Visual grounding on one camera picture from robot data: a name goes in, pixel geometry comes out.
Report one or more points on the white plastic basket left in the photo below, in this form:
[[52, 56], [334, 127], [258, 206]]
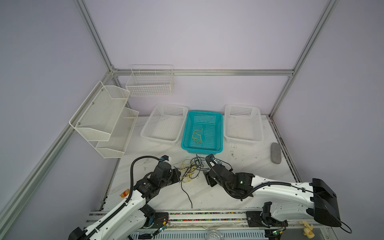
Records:
[[165, 124]]

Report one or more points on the small orange object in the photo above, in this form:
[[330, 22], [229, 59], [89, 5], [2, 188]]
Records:
[[125, 193]]

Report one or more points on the white wire wall basket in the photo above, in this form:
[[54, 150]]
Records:
[[151, 81]]

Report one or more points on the white mesh wall shelf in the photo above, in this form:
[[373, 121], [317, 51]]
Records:
[[105, 121]]

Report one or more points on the white plastic basket right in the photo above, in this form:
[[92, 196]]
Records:
[[243, 124]]

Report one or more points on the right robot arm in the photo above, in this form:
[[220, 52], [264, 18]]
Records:
[[286, 201]]

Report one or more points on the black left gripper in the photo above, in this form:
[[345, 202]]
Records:
[[175, 174]]

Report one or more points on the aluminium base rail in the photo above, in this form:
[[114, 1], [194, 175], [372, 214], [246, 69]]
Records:
[[210, 219]]

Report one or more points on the white plastic basket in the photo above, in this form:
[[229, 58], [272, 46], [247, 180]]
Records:
[[243, 124], [165, 124]]

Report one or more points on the small yellow figure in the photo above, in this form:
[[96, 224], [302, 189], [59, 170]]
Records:
[[308, 230]]

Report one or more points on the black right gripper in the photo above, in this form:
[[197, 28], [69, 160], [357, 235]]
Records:
[[209, 182]]

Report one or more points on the teal plastic basket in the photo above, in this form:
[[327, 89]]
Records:
[[203, 133]]

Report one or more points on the grey oval stone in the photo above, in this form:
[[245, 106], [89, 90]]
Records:
[[276, 153]]

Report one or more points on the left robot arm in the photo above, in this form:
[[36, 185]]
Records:
[[133, 212]]

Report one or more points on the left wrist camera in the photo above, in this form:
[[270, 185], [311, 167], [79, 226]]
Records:
[[166, 158]]

